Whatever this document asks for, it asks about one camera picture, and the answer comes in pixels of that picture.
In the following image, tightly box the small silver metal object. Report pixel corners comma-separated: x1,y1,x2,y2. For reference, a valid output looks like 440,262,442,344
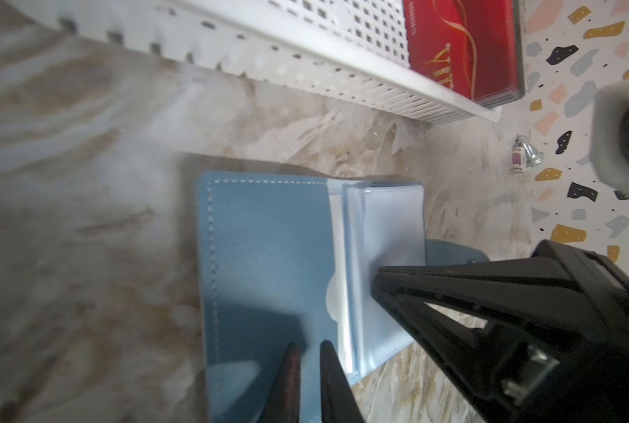
512,135,544,173

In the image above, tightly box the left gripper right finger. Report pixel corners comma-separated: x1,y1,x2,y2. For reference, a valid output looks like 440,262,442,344
320,340,365,423

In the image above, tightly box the white plastic mesh basket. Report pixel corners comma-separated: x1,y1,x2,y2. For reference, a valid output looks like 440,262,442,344
13,0,501,124

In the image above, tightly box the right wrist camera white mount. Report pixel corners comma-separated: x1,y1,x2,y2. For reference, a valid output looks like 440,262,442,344
590,79,629,196

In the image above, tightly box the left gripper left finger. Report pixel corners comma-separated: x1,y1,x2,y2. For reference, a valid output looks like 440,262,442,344
258,343,302,423

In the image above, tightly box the stack of red cards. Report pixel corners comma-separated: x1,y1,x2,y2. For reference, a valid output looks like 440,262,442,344
403,0,526,108

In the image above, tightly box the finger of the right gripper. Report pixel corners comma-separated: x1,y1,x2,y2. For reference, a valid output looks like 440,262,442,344
372,240,629,422

